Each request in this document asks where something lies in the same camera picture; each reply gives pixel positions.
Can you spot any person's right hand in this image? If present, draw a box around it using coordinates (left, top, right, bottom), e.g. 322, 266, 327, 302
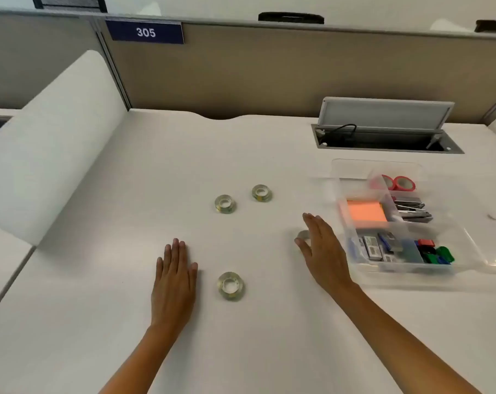
294, 212, 360, 297

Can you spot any person's left hand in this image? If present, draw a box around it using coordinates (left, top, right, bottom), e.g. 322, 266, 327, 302
150, 238, 199, 331

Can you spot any clear plastic organizer box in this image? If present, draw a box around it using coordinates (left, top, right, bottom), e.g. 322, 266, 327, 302
331, 158, 490, 285

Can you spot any person's left forearm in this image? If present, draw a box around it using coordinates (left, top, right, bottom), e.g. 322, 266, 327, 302
98, 322, 191, 394

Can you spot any person's right forearm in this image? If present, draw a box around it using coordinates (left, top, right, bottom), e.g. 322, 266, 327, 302
330, 282, 483, 394

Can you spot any orange sticky note pad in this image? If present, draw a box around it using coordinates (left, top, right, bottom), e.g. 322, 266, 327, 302
339, 196, 389, 227

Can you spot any pile of coloured pencil sharpeners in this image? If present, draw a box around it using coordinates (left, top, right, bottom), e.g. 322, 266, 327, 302
414, 238, 455, 265

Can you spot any beige partition panel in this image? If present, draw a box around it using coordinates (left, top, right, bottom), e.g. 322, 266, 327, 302
0, 10, 130, 111
96, 20, 496, 124

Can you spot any blue number sign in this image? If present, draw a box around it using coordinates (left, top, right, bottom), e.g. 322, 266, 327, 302
105, 19, 185, 45

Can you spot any black slatted panel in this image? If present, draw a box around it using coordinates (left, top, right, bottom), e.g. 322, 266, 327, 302
31, 0, 108, 14

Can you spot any black cable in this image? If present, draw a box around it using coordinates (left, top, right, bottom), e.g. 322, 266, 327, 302
322, 123, 357, 138

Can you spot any grey cable tray flap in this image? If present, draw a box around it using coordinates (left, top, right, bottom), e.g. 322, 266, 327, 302
318, 97, 455, 131

